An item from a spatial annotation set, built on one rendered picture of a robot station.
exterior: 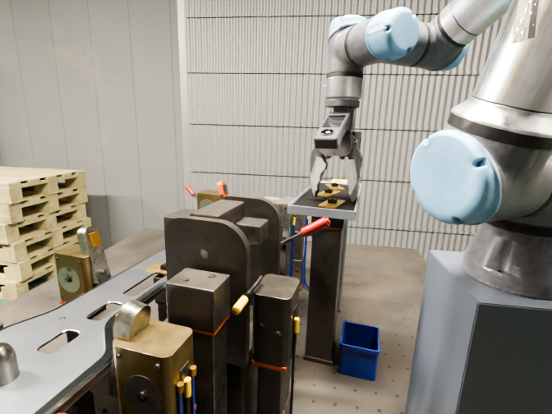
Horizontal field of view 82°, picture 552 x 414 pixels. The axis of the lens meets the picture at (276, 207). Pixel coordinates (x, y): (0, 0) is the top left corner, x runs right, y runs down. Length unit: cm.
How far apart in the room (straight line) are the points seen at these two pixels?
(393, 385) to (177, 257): 67
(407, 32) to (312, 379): 79
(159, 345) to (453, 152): 40
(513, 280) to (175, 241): 48
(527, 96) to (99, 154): 362
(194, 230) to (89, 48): 343
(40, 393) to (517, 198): 61
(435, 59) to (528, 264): 38
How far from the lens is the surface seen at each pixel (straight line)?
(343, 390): 92
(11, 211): 297
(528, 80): 43
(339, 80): 69
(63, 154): 403
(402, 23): 62
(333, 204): 70
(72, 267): 81
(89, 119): 381
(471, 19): 67
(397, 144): 305
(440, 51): 70
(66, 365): 55
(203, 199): 132
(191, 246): 48
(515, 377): 60
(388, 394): 94
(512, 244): 57
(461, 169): 42
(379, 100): 302
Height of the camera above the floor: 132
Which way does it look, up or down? 14 degrees down
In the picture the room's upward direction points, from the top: 2 degrees clockwise
